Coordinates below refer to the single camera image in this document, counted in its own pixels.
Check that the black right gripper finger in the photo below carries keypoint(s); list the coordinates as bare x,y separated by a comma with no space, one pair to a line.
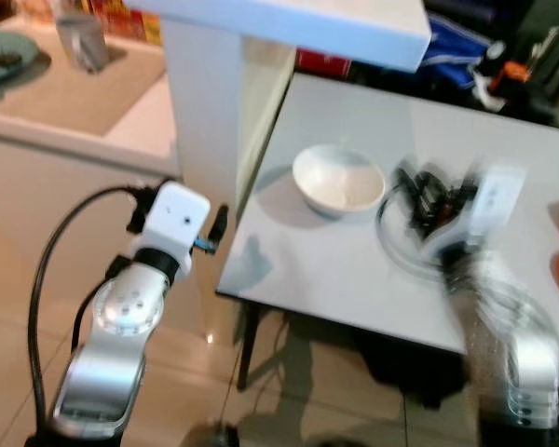
443,177
406,184

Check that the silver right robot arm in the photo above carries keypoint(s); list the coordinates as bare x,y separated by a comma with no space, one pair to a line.
503,345

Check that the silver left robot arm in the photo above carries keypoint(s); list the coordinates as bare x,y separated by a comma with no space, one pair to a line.
112,335

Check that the white ceramic bowl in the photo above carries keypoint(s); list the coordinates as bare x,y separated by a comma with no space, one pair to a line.
339,182

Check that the grey dining table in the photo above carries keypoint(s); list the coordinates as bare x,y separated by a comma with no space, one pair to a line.
335,270

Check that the orange and black tool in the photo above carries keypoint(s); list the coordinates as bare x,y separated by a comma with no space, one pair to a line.
505,76

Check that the blue bag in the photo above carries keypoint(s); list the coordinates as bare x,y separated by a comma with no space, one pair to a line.
456,52

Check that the beige table mat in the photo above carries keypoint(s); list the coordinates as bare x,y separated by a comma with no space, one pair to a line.
84,93

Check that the white counter with pillar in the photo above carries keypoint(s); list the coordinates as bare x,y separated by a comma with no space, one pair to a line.
261,28

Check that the black robot foot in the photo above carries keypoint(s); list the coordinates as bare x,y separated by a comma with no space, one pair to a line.
211,436

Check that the metal cup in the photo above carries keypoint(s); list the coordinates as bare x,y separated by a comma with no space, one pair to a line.
82,41

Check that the dark green plate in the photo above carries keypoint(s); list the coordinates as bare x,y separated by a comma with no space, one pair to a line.
4,58

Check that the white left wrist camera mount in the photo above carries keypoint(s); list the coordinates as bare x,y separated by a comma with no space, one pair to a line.
175,222

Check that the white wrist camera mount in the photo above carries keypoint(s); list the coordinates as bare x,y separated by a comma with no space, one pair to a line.
175,222
499,197

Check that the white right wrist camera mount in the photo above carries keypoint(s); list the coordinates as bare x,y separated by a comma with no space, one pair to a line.
499,197

